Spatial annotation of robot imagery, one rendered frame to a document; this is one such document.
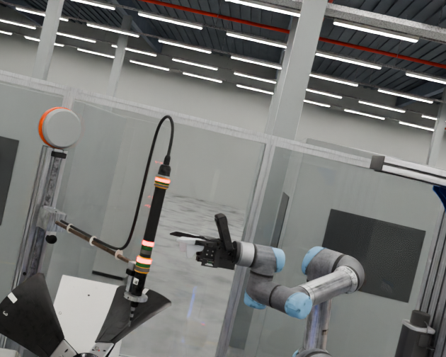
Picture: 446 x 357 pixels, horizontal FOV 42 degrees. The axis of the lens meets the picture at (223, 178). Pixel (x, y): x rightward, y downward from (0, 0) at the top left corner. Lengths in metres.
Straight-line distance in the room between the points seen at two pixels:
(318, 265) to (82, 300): 0.85
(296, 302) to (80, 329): 0.80
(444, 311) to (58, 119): 1.51
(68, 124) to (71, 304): 0.68
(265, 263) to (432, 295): 0.58
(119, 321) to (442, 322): 1.02
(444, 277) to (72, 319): 1.26
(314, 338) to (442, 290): 0.51
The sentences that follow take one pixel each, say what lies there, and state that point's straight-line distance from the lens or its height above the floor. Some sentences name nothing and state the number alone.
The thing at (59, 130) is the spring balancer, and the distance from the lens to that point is 2.28.
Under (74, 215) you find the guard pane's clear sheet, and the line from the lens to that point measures 2.46.
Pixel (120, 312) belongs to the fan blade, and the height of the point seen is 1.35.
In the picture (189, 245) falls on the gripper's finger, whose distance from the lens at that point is 1.70.
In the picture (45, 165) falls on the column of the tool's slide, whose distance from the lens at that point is 2.28.
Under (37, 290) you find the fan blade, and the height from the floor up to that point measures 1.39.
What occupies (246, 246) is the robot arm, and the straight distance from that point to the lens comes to 1.78.
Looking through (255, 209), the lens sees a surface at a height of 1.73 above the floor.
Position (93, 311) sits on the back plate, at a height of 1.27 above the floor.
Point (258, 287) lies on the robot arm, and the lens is 1.81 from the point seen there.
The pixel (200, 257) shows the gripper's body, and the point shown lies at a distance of 1.74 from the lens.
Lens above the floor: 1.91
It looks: 2 degrees down
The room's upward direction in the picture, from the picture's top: 13 degrees clockwise
